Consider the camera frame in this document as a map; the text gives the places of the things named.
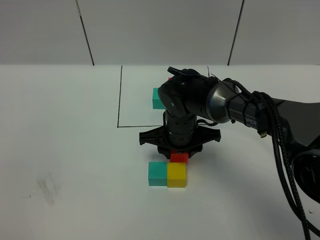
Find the yellow block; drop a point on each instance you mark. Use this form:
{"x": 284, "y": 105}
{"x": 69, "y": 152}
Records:
{"x": 176, "y": 175}

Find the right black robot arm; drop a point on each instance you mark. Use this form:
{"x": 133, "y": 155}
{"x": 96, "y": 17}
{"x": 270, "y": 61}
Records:
{"x": 195, "y": 103}

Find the template green block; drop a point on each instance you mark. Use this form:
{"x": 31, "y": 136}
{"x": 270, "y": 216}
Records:
{"x": 156, "y": 102}

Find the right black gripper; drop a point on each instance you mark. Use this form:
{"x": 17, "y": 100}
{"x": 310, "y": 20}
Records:
{"x": 183, "y": 135}

